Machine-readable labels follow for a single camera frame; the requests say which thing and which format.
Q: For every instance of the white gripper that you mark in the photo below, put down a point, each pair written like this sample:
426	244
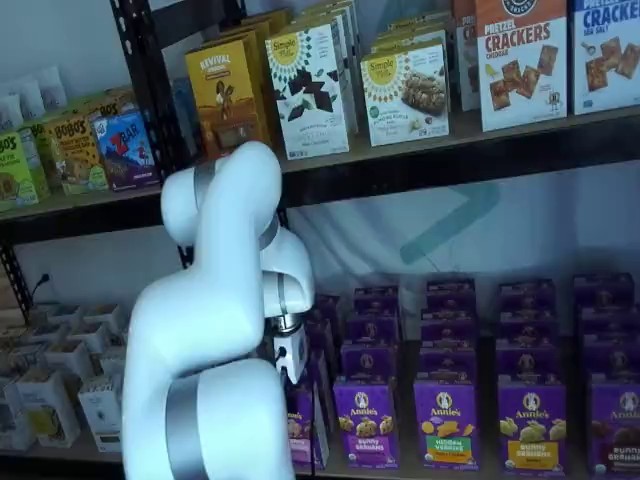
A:
292	350

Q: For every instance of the purple Annie's box pink patch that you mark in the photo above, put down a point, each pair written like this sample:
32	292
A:
302	435

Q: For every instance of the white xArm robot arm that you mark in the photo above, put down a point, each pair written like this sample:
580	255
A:
210	300

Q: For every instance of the purple Annie's snack box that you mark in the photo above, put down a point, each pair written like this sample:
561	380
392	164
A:
602	292
369	362
330	307
612	365
525	297
448	327
372	327
447	365
450	295
320	370
376	299
607	327
527	330
325	335
527	365

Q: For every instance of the purple Annie's box violet patch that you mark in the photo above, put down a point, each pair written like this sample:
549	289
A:
365	430

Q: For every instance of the tan particle board shelf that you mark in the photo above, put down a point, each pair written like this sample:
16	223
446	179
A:
75	200
406	471
357	150

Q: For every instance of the purple Annie's hidden veggie box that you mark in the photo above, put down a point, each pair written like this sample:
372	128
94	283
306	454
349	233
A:
445	430

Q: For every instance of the white patterned-top tall box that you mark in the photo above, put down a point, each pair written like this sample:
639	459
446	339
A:
27	357
102	315
112	362
67	357
87	335
100	415
15	415
65	314
47	410
47	334

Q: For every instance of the Simple Mills chocolate thins box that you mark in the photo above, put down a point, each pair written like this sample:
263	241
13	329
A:
335	7
305	100
320	20

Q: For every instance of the purple Annie's box yellow patch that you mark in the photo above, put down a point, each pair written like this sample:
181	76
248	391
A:
532	430

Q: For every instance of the blue ZBar snack box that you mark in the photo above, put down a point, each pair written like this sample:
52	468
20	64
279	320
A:
125	150

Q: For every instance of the orange-yellow Revival snack box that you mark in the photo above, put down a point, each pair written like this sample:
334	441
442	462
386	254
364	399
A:
260	34
220	90

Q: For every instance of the Simple Mills soft bars box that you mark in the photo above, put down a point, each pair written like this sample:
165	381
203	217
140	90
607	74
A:
405	100
410	26
407	40

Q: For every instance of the yellow Bobo's snack box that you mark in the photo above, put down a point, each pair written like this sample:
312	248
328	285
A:
107	102
75	155

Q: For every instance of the green Bobo's snack box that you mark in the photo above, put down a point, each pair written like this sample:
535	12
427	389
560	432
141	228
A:
15	175
37	150

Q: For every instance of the purple Annie's box brown patch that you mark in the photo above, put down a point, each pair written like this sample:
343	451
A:
617	430

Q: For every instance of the orange pretzel crackers box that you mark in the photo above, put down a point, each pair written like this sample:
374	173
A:
465	60
520	75

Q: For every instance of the blue sea salt crackers box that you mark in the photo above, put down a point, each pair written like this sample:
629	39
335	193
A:
610	60

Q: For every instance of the white backdrop sheet teal stripe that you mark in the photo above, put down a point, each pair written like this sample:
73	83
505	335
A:
350	240

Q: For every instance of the black metal shelving rack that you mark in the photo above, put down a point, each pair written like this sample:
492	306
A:
75	220
450	165

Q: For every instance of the white small boxes group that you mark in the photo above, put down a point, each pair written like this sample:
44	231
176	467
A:
60	452

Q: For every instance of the black power plug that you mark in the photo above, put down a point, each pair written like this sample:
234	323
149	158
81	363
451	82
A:
44	280

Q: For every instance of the white stand-up pouch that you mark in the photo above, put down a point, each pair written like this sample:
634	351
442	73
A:
31	100
52	87
10	112

